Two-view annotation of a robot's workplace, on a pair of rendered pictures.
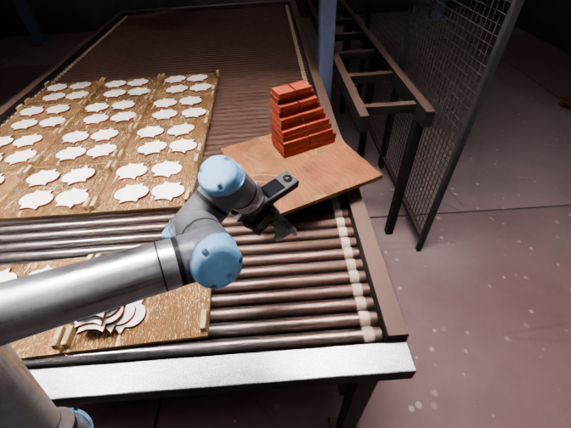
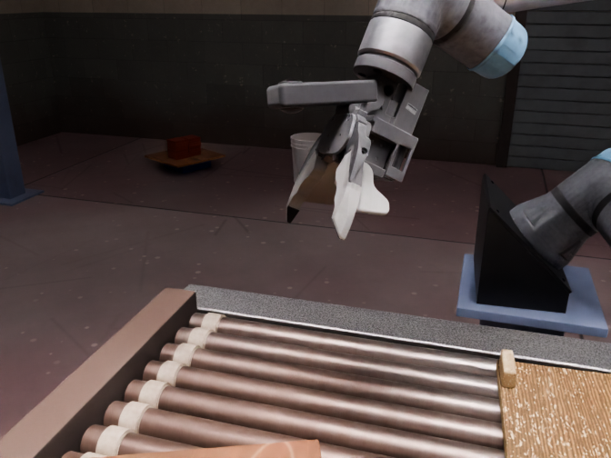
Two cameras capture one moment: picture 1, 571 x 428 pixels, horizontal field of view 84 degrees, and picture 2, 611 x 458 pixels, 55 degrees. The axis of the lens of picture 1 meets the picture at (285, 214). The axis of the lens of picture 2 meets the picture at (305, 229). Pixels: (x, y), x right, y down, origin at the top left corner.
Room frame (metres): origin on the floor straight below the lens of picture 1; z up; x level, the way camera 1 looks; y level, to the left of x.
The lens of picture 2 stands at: (1.19, 0.19, 1.44)
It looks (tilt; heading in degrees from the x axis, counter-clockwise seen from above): 22 degrees down; 197
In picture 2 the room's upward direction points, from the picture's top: straight up
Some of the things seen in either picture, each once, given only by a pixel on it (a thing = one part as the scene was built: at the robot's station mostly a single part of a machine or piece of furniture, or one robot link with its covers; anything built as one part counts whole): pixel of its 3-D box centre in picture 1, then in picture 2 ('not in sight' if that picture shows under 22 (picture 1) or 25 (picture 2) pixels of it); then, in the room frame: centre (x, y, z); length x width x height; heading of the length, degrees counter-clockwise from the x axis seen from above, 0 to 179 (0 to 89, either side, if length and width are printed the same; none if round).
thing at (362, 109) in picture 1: (338, 88); not in sight; (2.94, -0.58, 0.51); 2.98 x 0.39 x 1.02; 1
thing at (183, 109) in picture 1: (178, 107); not in sight; (1.85, 0.61, 0.94); 0.41 x 0.35 x 0.04; 90
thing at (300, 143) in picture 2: not in sight; (309, 159); (-3.24, -1.12, 0.18); 0.30 x 0.30 x 0.37
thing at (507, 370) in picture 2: (204, 320); (507, 368); (0.45, 0.26, 0.95); 0.06 x 0.02 x 0.03; 3
